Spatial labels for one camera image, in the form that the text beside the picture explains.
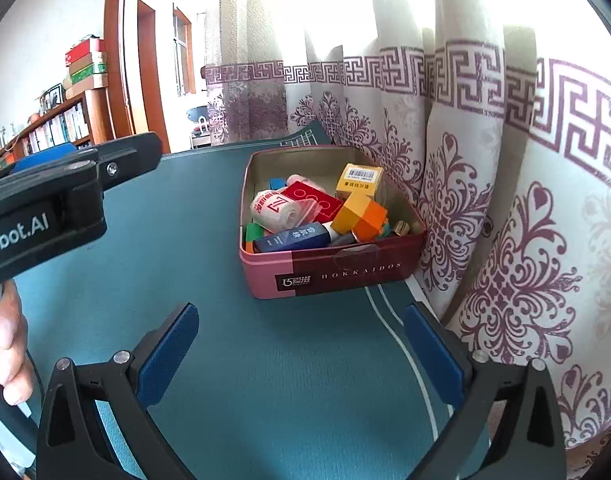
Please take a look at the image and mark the orange yellow toy brick block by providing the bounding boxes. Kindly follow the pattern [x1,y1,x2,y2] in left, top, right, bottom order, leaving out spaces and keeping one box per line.
[331,192,388,243]

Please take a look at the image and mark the yellow white carton box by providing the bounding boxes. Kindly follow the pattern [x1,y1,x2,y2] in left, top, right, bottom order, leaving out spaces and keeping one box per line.
[336,162,383,200]

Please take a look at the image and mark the teal plastic case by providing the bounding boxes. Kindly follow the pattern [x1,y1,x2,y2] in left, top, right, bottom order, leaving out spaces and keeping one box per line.
[377,221,391,240]

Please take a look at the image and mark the white red labelled bottle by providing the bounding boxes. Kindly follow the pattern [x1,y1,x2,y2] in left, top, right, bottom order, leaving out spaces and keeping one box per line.
[250,190,317,233]

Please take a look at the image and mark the pink rectangular box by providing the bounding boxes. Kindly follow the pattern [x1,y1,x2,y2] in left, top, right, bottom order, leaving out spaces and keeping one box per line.
[286,174,326,193]

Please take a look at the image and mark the person's left hand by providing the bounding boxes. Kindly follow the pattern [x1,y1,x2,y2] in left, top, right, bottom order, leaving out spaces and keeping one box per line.
[0,280,33,406]

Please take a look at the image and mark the wooden bookshelf with books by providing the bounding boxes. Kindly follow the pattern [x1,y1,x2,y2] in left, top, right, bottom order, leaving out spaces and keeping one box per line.
[0,88,114,169]

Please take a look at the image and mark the stacked gift boxes on shelf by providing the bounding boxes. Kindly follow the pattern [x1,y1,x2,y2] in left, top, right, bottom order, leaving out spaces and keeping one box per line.
[63,35,108,100]

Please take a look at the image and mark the white stool with dark bowl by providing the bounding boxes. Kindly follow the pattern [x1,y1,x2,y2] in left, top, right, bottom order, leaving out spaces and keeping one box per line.
[186,106,211,148]

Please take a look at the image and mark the green table mat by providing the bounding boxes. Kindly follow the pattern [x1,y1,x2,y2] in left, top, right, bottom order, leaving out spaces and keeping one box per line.
[17,143,453,479]

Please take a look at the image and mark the green toy brick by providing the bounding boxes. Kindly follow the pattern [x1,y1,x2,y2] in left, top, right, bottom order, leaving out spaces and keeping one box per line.
[244,222,266,254]

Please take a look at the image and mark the brown perfume bottle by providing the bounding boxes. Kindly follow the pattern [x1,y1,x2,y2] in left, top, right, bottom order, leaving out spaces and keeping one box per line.
[391,220,412,237]

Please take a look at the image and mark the blue toy brick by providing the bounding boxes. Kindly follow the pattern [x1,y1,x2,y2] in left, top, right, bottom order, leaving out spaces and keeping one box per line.
[268,178,287,191]

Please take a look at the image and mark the pink red tin box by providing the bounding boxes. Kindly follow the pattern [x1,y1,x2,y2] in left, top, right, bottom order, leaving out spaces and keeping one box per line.
[239,145,427,299]

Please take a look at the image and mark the red flat card box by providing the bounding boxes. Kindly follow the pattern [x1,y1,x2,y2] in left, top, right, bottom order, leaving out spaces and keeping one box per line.
[281,181,343,223]

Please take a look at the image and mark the patterned white purple curtain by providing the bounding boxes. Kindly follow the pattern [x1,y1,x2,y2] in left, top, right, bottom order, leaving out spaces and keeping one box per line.
[206,0,611,479]

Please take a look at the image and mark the wooden door frame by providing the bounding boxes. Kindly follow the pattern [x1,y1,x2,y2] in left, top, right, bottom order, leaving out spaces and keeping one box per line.
[104,0,198,154]

